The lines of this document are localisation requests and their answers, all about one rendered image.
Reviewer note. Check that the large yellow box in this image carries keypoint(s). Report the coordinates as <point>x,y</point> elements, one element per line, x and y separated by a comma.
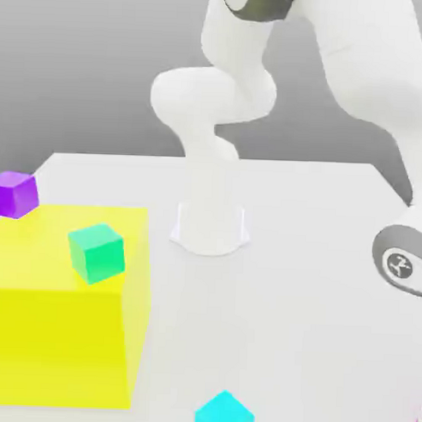
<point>52,342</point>

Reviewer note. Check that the small purple cube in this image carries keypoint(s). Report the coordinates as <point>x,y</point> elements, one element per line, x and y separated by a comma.
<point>13,194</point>

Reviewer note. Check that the small cyan cube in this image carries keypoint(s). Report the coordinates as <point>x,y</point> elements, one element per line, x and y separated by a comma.
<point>224,414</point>

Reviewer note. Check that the small green cube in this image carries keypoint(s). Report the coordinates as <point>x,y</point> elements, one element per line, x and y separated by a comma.
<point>98,253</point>

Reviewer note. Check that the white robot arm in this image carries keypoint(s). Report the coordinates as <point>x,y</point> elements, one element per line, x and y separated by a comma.
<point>218,105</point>

